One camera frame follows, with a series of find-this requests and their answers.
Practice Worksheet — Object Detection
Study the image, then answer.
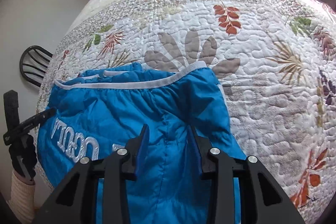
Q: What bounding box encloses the cream knit sleeve forearm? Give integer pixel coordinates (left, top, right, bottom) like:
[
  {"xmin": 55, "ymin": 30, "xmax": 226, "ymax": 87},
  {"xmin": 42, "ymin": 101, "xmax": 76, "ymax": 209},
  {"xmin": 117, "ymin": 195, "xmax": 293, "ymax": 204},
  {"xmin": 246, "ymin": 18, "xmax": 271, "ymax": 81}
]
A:
[{"xmin": 7, "ymin": 170, "xmax": 35, "ymax": 223}]

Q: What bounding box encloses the black metal chair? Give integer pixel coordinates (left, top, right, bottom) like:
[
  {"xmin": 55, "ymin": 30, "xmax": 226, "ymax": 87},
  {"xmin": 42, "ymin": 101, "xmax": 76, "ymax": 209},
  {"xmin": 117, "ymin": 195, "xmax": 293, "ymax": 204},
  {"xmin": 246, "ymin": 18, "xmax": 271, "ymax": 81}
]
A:
[{"xmin": 19, "ymin": 46, "xmax": 53, "ymax": 88}]

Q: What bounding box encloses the blue puffer jacket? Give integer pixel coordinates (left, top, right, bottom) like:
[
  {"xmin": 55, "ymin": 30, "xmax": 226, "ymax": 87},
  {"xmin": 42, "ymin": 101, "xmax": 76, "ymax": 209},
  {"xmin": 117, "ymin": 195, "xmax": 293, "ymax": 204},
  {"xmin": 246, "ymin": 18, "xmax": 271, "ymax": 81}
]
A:
[{"xmin": 37, "ymin": 61, "xmax": 245, "ymax": 223}]

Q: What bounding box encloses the floral quilted bedspread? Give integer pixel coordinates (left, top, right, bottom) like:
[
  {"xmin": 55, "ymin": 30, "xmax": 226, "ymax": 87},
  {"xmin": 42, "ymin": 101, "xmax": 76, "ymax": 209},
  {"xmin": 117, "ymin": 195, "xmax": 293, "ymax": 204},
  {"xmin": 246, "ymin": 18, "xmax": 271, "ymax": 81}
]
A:
[{"xmin": 36, "ymin": 0, "xmax": 335, "ymax": 223}]

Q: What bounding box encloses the left gloved hand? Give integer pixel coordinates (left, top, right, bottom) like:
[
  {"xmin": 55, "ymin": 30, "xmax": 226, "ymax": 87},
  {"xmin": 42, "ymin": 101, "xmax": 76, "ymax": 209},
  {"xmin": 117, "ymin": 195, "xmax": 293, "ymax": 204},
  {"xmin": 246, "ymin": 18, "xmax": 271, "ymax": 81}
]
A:
[{"xmin": 9, "ymin": 134, "xmax": 37, "ymax": 185}]

